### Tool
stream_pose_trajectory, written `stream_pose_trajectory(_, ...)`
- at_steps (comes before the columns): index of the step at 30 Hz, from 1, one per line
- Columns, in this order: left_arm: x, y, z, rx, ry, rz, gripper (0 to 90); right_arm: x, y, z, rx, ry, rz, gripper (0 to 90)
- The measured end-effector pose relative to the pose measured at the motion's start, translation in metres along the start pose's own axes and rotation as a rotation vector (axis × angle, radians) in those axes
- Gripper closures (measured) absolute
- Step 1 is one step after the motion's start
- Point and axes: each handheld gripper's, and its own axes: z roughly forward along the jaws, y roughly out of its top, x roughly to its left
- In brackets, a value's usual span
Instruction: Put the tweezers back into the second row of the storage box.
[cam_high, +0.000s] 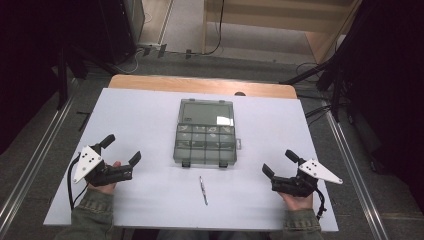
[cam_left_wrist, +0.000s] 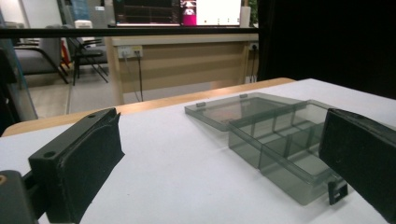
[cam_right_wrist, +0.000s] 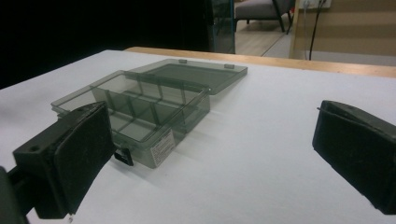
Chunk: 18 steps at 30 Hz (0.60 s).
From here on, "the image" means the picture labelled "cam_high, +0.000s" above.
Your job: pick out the metal floor rail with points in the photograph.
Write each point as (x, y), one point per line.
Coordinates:
(33, 166)
(353, 166)

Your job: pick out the thin metal drill bit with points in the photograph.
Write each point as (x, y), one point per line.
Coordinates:
(203, 190)

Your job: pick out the light wooden shelf unit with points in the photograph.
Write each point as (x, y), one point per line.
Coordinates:
(266, 20)

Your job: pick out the black floor strip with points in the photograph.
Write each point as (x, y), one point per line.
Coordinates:
(84, 120)

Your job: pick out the black cabinet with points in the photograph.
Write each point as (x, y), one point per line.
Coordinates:
(116, 30)

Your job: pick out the wooden table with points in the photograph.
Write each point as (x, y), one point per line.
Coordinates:
(200, 85)

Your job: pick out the black metal stand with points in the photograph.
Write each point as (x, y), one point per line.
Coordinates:
(62, 80)

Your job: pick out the white table board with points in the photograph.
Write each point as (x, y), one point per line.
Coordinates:
(146, 133)

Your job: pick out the clear plastic compartment box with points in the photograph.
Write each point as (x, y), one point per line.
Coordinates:
(205, 146)

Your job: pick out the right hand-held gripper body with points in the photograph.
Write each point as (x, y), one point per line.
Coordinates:
(296, 186)

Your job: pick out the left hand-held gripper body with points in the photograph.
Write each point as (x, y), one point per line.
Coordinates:
(96, 175)

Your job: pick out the person's left hand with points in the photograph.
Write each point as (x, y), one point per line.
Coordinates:
(105, 188)

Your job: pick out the person's right hand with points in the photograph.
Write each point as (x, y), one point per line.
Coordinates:
(298, 202)

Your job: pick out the black tripod stand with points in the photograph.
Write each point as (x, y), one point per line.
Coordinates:
(335, 86)

